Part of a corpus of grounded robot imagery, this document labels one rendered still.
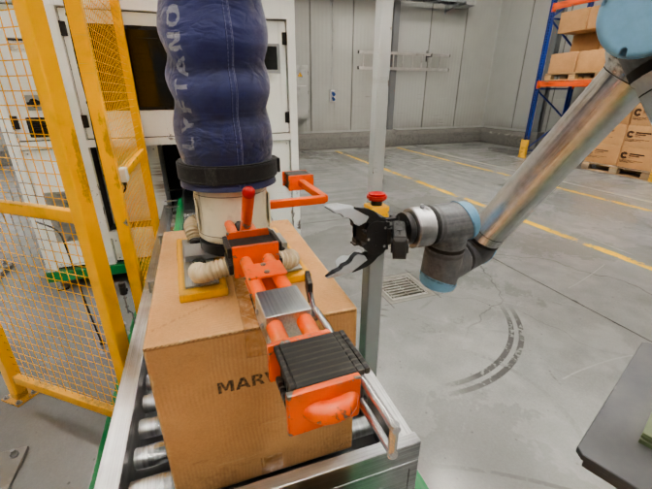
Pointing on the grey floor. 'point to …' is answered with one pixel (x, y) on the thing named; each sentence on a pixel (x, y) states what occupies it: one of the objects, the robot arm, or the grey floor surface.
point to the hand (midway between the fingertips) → (325, 244)
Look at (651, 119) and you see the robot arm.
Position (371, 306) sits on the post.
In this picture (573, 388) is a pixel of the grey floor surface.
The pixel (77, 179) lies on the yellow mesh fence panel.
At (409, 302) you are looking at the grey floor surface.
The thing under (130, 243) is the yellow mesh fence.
